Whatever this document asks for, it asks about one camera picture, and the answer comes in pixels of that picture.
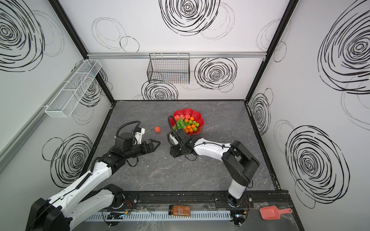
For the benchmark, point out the white slotted cable duct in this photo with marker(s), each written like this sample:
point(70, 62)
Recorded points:
point(159, 216)

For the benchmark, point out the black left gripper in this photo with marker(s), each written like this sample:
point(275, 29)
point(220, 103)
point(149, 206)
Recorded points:
point(147, 146)

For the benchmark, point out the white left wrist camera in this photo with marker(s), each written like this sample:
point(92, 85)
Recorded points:
point(139, 134)

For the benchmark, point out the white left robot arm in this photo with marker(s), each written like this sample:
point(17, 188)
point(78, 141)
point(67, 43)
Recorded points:
point(73, 205)

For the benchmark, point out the pink plastic scoop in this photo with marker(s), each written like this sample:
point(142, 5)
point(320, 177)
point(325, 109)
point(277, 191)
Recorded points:
point(273, 213)

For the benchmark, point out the black corner frame post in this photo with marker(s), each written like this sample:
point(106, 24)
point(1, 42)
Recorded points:
point(275, 40)
point(60, 12)

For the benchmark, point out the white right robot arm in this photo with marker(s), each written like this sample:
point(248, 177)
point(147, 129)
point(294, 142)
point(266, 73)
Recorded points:
point(238, 160)

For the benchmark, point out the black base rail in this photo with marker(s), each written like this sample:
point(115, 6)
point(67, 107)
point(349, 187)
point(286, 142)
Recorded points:
point(220, 199)

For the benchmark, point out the black corner frame post right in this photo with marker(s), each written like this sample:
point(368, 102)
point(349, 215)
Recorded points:
point(275, 40)

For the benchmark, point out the black wire basket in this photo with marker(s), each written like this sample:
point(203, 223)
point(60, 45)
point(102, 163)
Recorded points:
point(173, 71)

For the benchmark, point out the black corner frame post left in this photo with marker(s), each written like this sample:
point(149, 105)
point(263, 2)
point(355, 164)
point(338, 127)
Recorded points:
point(60, 12)

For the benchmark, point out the clear wall shelf rack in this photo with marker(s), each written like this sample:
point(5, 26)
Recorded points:
point(81, 88)

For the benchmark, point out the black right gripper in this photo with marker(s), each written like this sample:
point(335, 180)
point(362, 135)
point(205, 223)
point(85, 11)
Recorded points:
point(176, 143)

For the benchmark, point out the aluminium wall rail back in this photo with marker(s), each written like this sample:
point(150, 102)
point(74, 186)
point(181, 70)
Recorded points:
point(162, 55)

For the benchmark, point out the red flower-shaped fruit bowl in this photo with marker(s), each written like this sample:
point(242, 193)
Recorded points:
point(192, 113)

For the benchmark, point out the brown bottle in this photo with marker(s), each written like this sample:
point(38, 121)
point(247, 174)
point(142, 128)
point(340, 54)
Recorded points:
point(179, 210)

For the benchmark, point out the green fake grape bunch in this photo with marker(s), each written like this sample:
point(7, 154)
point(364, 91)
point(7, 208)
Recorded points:
point(179, 125)

